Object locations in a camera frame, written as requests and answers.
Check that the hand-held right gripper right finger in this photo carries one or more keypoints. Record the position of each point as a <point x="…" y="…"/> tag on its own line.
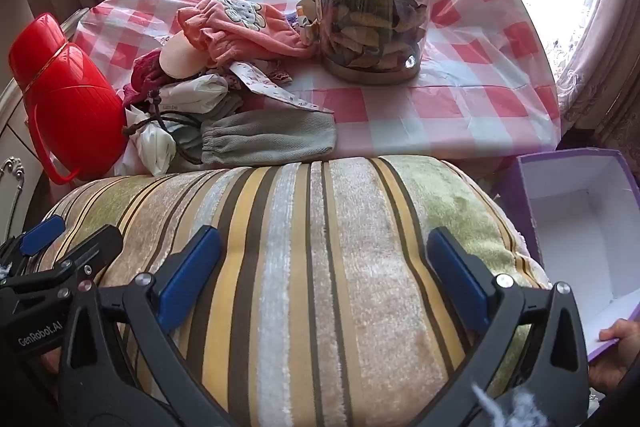
<point x="460" y="277"/>

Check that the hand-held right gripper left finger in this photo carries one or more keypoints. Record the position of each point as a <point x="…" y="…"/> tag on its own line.
<point x="190" y="272"/>

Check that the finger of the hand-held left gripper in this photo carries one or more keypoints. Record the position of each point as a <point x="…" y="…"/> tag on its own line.
<point x="95" y="248"/>
<point x="45" y="233"/>

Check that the purple cardboard box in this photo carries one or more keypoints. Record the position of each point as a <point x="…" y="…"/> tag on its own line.
<point x="580" y="227"/>

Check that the glass jar with metal lid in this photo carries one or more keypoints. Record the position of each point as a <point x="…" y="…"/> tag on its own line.
<point x="370" y="32"/>

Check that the white ornate dresser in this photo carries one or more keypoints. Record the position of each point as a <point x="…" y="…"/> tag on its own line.
<point x="12" y="142"/>

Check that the white cloth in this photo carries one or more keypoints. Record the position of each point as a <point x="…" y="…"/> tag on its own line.
<point x="155" y="149"/>

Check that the red thermos jug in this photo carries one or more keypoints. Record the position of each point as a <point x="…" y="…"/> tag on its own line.
<point x="70" y="107"/>

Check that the striped velvet cushion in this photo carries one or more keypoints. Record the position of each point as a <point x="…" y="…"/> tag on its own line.
<point x="320" y="282"/>

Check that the grey cloth pouch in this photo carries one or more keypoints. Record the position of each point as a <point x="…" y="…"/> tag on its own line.
<point x="270" y="137"/>

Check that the grey-green cloth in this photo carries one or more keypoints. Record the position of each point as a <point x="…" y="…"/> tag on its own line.
<point x="220" y="109"/>

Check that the red white checkered tablecloth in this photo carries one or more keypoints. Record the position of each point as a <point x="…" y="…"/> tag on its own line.
<point x="425" y="107"/>

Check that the white patterned cloth strip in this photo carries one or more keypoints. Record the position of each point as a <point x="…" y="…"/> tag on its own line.
<point x="270" y="86"/>

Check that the beige cap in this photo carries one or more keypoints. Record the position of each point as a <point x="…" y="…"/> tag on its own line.
<point x="177" y="57"/>

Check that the pink garment with bunny patch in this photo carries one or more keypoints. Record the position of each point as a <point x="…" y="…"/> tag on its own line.
<point x="235" y="37"/>

